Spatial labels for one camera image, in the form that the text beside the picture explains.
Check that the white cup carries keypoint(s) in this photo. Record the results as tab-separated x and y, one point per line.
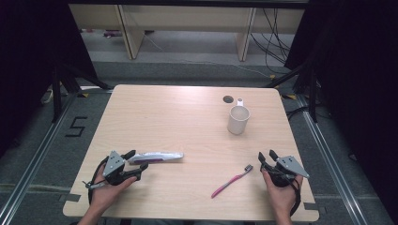
237	125

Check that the pink toothbrush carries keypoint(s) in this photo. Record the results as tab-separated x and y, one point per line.
231	181

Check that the aluminium floor rail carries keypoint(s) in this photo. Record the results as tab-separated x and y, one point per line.
331	159
34	159

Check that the dark round table hole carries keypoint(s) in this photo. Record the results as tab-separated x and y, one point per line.
228	99

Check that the dark curtain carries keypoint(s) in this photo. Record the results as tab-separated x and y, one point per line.
28	62
359	78

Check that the person's right hand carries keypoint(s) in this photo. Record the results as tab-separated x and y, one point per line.
281	197

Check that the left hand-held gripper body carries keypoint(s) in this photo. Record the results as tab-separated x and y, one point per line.
113	164

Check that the black metal stand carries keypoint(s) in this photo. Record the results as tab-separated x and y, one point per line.
57	93
312	93

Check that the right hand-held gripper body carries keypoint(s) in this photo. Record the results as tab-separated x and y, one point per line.
291	165

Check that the white toothpaste tube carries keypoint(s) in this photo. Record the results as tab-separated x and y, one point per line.
156	157

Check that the beige wooden desk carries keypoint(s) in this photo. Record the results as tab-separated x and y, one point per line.
187	17

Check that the person's left hand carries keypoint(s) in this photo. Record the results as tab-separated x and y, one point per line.
104	193

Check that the grey tape strip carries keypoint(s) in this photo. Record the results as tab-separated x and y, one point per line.
70	197
314	207

